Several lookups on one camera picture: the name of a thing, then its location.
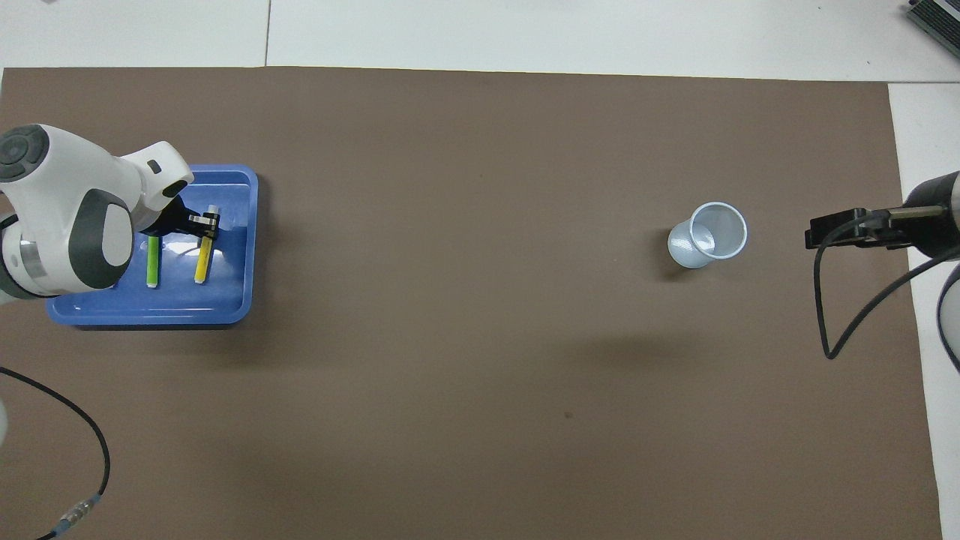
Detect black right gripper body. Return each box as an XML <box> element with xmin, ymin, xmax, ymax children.
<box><xmin>805</xmin><ymin>208</ymin><xmax>912</xmax><ymax>250</ymax></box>

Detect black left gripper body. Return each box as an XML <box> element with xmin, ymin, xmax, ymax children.
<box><xmin>139</xmin><ymin>191</ymin><xmax>203</xmax><ymax>239</ymax></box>

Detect yellow pen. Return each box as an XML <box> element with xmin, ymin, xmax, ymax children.
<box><xmin>194</xmin><ymin>205</ymin><xmax>219</xmax><ymax>285</ymax></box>

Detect blue plastic tray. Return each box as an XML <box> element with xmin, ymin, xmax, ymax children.
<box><xmin>46</xmin><ymin>165</ymin><xmax>259</xmax><ymax>329</ymax></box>

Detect translucent plastic cup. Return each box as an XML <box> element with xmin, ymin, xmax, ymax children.
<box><xmin>667</xmin><ymin>201</ymin><xmax>749</xmax><ymax>269</ymax></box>

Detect grey ribbed device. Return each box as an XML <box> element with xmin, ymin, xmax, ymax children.
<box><xmin>904</xmin><ymin>0</ymin><xmax>960</xmax><ymax>40</ymax></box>

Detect brown table mat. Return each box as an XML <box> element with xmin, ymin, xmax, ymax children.
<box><xmin>0</xmin><ymin>66</ymin><xmax>944</xmax><ymax>540</ymax></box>

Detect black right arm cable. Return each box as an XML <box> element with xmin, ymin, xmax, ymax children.
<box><xmin>814</xmin><ymin>204</ymin><xmax>960</xmax><ymax>359</ymax></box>

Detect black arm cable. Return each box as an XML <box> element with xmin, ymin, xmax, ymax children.
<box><xmin>0</xmin><ymin>367</ymin><xmax>111</xmax><ymax>540</ymax></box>
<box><xmin>814</xmin><ymin>204</ymin><xmax>960</xmax><ymax>359</ymax></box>

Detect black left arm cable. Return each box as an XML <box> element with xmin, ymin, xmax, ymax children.
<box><xmin>0</xmin><ymin>367</ymin><xmax>111</xmax><ymax>540</ymax></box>

